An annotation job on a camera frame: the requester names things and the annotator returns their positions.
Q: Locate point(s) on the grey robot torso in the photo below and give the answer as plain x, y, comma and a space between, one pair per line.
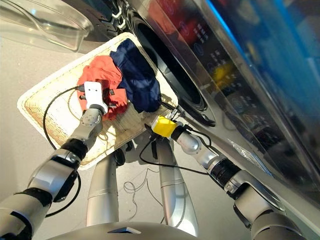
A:
87, 233

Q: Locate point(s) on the grey washing machine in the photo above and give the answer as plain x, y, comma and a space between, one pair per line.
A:
225, 82

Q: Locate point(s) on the round glass washing machine door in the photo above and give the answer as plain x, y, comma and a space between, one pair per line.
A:
62, 27

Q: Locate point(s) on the orange red garment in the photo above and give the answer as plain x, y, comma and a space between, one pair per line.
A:
100, 70

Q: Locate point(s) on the silver robot leg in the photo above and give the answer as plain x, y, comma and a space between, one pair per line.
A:
102, 195
172, 190

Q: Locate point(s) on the pale woven basket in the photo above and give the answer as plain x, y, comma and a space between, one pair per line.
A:
62, 117

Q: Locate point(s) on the yellow wrist camera mount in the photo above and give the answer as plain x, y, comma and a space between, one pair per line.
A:
165, 127

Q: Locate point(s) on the washing machine label sticker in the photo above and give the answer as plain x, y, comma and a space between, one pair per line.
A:
250, 157

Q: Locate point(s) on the navy blue garment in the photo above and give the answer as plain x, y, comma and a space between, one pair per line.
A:
140, 80

